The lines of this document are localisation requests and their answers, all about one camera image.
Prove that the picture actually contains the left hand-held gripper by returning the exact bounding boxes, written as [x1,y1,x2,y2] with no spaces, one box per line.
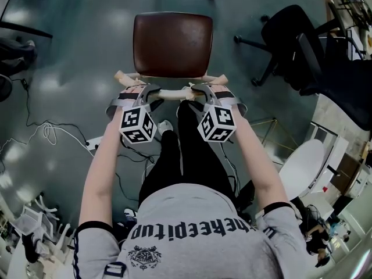
[105,84,166,146]

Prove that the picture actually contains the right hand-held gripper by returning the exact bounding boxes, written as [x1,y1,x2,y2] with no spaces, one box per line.
[188,84,249,143]

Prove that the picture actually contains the brown seat wooden chair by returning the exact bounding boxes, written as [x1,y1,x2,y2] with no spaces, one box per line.
[113,12,230,102]

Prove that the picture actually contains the person's right forearm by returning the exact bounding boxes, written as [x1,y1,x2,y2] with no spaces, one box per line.
[231,106,287,197]

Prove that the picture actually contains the person's left forearm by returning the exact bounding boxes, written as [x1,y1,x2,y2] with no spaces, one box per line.
[83,108,126,194]

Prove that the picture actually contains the black office chair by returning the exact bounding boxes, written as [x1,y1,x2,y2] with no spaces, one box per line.
[234,4,372,132]

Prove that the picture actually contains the person's left hand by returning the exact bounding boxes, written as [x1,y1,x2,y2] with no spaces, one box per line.
[119,84,146,99]

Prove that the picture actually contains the person's right hand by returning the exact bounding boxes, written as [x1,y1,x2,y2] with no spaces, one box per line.
[209,84,235,99]

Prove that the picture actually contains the person's left white sneaker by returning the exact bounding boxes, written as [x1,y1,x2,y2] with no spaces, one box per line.
[158,120,174,135]

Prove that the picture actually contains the person's black trousers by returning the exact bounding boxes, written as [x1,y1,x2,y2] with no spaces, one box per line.
[138,100,236,214]

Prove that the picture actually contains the white power strip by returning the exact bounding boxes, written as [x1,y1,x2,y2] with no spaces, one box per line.
[86,136,105,152]

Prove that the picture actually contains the person's grey printed t-shirt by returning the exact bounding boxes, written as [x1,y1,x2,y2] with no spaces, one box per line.
[72,183,309,279]

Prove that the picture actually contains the white round side table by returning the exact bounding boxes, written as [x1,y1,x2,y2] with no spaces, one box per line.
[278,139,326,203]

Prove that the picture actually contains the white metal cabinet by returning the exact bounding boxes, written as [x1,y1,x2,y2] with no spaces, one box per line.
[308,121,367,199]

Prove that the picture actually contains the black round floor fan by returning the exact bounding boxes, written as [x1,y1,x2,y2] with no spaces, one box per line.
[0,74,13,103]

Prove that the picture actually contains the brown wooden cabinet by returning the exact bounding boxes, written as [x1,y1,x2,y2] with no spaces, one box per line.
[338,155,367,196]

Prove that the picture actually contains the left hand-held gripper cable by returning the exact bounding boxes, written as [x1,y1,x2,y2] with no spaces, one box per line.
[120,132,163,164]

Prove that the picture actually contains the hand-held gripper cable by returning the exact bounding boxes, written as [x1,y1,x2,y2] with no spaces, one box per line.
[217,138,244,199]
[120,132,163,164]

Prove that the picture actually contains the gold wire table base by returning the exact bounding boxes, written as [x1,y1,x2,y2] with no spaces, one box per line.
[249,117,294,156]

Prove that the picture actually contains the right hand-held gripper cable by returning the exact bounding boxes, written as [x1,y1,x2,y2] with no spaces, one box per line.
[217,138,244,199]

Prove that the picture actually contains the white floor cable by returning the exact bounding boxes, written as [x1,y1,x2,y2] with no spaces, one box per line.
[0,122,96,158]

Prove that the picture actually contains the black floor cable with adapter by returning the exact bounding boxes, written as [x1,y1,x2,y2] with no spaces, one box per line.
[13,78,90,145]

